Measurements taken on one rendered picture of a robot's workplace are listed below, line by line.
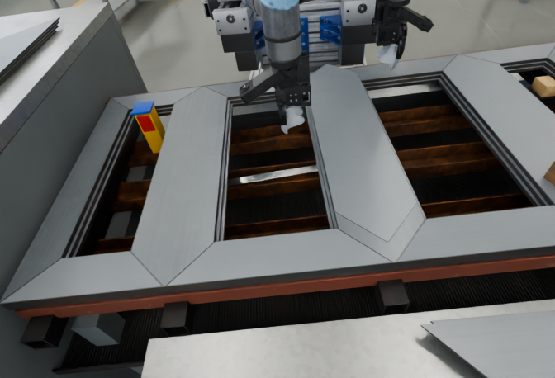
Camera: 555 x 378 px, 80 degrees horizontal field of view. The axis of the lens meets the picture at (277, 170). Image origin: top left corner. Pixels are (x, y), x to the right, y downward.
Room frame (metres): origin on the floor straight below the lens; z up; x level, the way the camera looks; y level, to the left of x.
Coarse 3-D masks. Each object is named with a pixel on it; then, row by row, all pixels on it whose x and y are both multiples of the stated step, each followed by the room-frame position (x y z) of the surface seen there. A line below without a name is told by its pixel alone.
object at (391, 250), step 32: (512, 64) 0.92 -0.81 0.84; (544, 64) 0.90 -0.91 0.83; (448, 96) 0.83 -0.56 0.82; (128, 128) 0.90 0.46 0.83; (384, 128) 0.71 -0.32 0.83; (480, 128) 0.65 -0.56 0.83; (224, 160) 0.67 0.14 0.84; (320, 160) 0.61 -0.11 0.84; (512, 160) 0.51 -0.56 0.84; (96, 192) 0.62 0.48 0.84; (224, 192) 0.56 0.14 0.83; (224, 224) 0.46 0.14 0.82; (352, 224) 0.39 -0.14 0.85; (416, 224) 0.37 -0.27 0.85; (64, 256) 0.43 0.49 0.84; (384, 256) 0.31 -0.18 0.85; (480, 256) 0.29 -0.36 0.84; (512, 256) 0.29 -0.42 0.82; (160, 288) 0.32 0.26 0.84; (192, 288) 0.32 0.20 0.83
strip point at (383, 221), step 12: (396, 204) 0.43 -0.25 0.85; (408, 204) 0.42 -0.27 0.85; (348, 216) 0.42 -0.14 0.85; (360, 216) 0.41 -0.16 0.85; (372, 216) 0.41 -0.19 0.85; (384, 216) 0.40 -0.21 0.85; (396, 216) 0.40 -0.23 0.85; (372, 228) 0.38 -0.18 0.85; (384, 228) 0.37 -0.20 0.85; (396, 228) 0.37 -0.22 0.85; (384, 240) 0.35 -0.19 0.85
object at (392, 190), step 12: (360, 180) 0.51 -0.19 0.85; (372, 180) 0.51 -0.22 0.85; (384, 180) 0.50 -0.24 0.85; (396, 180) 0.50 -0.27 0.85; (336, 192) 0.49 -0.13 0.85; (348, 192) 0.48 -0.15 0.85; (360, 192) 0.48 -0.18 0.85; (372, 192) 0.47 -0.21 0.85; (384, 192) 0.47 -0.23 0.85; (396, 192) 0.46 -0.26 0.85; (408, 192) 0.46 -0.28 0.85; (336, 204) 0.45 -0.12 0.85; (348, 204) 0.45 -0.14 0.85; (360, 204) 0.44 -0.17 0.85; (372, 204) 0.44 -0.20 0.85; (384, 204) 0.43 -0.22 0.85
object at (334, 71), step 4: (328, 68) 1.05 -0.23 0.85; (332, 68) 1.05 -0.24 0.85; (336, 68) 1.04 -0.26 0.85; (340, 68) 1.04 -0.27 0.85; (316, 72) 1.04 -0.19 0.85; (320, 72) 1.03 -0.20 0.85; (324, 72) 1.03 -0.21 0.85; (328, 72) 1.02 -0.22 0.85; (332, 72) 1.02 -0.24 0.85; (336, 72) 1.02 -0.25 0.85; (340, 72) 1.01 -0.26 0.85; (344, 72) 1.01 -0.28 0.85; (348, 72) 1.00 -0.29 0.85; (352, 72) 1.00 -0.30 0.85; (312, 76) 1.01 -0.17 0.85; (316, 76) 1.01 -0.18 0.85; (320, 76) 1.00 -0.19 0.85; (324, 76) 1.00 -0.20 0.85; (328, 76) 1.00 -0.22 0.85
